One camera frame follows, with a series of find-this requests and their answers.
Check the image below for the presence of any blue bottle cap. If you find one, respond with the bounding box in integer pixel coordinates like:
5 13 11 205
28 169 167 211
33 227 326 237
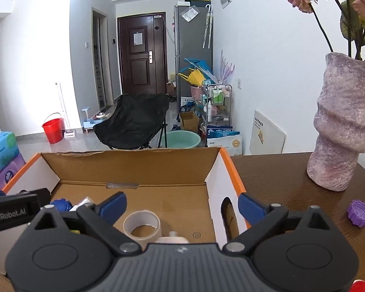
50 199 73 213

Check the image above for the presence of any blue tissue pack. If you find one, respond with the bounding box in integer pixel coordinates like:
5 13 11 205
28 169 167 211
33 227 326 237
0 131 20 177

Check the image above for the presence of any white board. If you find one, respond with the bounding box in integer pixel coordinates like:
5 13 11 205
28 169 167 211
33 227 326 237
249 110 286 155

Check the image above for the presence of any blue plastic item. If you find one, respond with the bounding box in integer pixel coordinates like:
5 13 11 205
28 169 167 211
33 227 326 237
184 58 212 73

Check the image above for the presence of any white folded umbrella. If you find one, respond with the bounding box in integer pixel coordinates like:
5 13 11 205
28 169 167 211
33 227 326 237
202 4 214 49

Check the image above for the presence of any metal trolley rack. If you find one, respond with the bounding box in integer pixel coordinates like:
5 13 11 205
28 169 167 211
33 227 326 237
201 80 233 131

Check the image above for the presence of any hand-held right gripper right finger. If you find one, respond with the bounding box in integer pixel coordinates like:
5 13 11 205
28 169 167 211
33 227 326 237
223 192 338 255

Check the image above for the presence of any black folding chair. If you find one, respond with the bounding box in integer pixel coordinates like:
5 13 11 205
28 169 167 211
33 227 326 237
94 93 170 150

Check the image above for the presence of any clear plastic bag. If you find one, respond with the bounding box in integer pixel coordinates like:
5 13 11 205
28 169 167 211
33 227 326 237
182 6 200 22

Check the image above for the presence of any white mop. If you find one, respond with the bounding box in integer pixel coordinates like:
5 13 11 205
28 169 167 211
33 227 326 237
55 82 76 137

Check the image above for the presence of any white printed bag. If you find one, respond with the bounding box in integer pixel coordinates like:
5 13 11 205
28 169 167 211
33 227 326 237
207 131 243 156

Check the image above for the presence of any green plastic basin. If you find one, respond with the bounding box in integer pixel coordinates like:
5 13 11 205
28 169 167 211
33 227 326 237
166 130 202 149

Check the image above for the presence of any blue pet feeder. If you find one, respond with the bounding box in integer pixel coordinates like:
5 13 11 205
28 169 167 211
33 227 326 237
82 106 107 131

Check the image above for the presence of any blue white package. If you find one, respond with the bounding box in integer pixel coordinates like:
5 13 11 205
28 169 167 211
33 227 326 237
180 97 197 113

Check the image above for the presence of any dark brown entrance door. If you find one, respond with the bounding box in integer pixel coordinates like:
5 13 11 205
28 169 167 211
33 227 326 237
117 14 166 96

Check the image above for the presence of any small brown cardboard box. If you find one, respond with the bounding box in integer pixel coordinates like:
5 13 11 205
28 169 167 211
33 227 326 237
179 111 200 133

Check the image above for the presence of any grey refrigerator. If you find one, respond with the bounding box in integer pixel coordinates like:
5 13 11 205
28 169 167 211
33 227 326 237
173 4 213 98

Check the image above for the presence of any pink bucket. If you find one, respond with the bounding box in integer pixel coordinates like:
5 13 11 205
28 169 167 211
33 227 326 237
189 84 203 101

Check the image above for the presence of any purple ribbed cap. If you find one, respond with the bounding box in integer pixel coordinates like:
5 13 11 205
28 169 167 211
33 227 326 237
347 200 365 228

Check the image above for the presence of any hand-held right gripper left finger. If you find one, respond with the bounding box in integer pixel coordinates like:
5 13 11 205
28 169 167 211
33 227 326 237
27 192 142 256

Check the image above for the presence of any silver white object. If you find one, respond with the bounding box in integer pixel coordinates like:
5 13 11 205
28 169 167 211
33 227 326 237
69 197 95 212

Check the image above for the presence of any orange white cardboard box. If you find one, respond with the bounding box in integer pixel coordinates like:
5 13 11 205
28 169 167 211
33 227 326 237
0 147 247 277

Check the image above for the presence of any red bucket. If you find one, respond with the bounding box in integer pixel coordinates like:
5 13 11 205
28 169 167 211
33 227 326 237
42 113 64 144

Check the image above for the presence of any blue printed bag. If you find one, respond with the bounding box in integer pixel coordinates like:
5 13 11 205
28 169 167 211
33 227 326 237
207 125 233 137

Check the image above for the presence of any purple feather decoration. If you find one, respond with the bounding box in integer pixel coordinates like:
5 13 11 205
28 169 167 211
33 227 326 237
217 49 236 82

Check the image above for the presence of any beige tape roll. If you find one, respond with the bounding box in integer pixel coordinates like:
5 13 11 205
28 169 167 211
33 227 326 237
123 210 162 247

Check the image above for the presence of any interior door frame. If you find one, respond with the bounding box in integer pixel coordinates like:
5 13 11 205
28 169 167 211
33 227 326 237
92 7 113 110

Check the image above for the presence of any pink textured vase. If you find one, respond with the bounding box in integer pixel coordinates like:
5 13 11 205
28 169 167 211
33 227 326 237
307 52 365 192

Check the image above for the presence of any yellow watering can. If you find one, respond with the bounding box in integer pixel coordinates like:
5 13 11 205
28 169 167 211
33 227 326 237
178 68 204 86

